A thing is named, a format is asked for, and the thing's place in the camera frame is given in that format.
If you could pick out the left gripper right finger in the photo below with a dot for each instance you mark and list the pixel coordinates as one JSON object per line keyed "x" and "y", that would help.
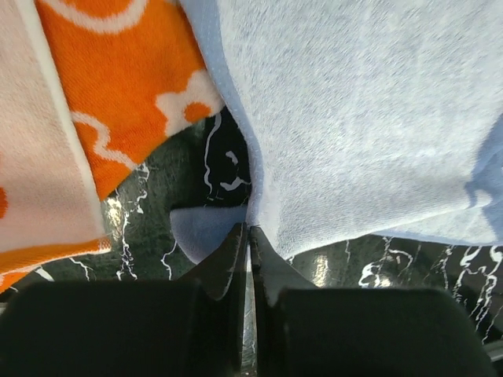
{"x": 305, "y": 330}

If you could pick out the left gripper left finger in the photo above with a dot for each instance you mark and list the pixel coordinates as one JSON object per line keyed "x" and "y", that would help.
{"x": 192, "y": 326}

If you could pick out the light blue towel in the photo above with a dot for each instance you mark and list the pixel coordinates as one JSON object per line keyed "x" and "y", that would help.
{"x": 360, "y": 117}

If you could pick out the orange white patterned towel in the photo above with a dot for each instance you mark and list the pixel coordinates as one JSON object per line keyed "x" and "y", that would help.
{"x": 89, "y": 89}

